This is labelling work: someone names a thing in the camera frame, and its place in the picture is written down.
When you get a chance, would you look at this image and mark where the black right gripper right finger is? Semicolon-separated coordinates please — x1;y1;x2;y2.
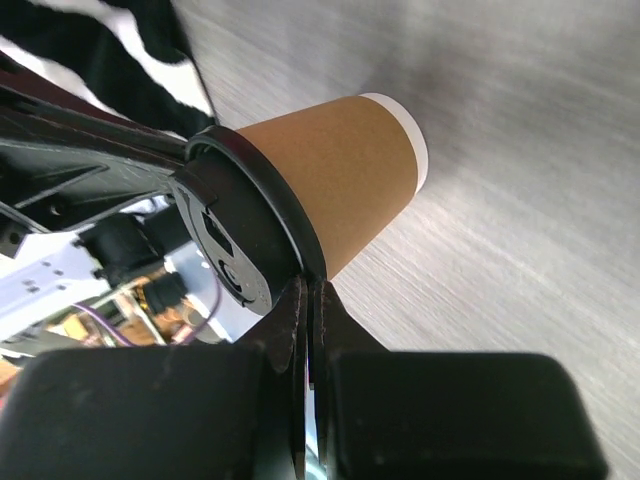
308;282;608;479

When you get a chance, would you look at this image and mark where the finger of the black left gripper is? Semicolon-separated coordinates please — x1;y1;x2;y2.
1;70;185;233

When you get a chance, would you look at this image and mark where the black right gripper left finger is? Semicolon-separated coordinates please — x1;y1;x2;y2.
1;279;308;479

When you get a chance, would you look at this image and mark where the brown paper coffee cup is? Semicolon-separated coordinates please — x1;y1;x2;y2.
238;93;429;278

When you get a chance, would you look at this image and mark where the black plastic cup lid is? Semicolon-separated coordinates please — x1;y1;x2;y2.
169;126;327;315

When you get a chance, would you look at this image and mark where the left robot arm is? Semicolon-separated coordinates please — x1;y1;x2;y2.
1;60;190;354

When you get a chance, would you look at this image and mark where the zebra print pillow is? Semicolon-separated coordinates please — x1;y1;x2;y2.
1;1;218;138

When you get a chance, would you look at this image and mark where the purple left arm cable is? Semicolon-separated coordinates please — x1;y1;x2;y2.
69;269;224;347

